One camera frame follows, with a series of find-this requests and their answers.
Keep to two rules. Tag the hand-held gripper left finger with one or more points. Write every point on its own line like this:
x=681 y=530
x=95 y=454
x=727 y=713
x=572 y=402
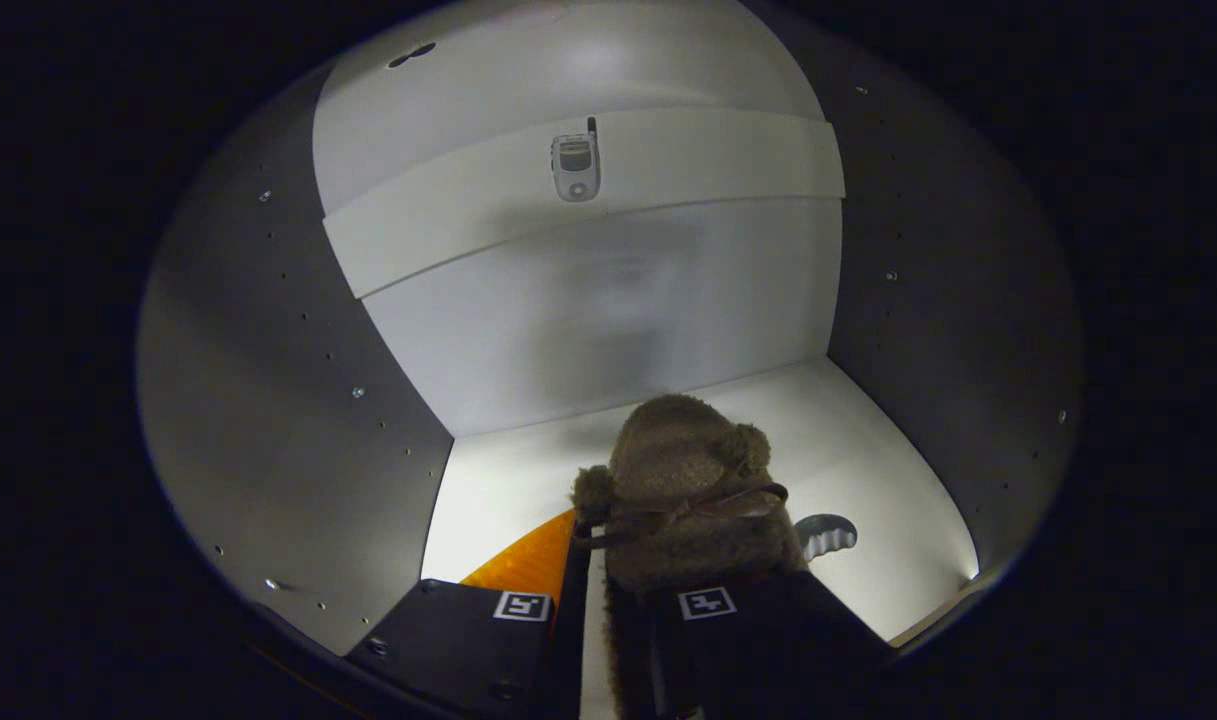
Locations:
x=571 y=650

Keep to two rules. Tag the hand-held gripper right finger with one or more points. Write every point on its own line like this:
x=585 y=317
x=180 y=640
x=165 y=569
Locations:
x=768 y=640

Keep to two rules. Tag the brown fluffy shoe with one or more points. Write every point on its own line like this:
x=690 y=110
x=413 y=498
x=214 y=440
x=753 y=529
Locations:
x=678 y=450

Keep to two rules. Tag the grey shoe cabinet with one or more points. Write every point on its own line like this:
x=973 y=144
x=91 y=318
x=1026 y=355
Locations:
x=268 y=350

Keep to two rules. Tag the white cabinet shelf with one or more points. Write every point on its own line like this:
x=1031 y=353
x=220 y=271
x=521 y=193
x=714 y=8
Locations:
x=448 y=230

